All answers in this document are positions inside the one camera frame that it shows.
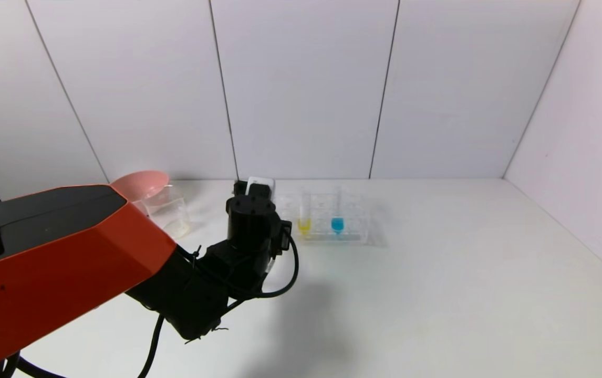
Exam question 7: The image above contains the test tube with yellow pigment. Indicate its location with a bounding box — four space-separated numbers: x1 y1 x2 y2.
297 190 313 236

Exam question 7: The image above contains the test tube with blue pigment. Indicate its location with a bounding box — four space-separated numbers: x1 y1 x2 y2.
331 186 346 235

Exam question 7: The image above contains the clear acrylic test tube rack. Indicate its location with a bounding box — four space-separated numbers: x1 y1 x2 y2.
274 189 371 246

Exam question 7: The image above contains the clear glass beaker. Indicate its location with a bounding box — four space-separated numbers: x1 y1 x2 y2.
141 184 192 240

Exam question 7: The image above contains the pink plastic bowl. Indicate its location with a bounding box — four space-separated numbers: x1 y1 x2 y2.
110 170 170 203

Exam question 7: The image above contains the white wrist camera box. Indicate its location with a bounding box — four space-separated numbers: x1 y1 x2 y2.
246 177 276 198

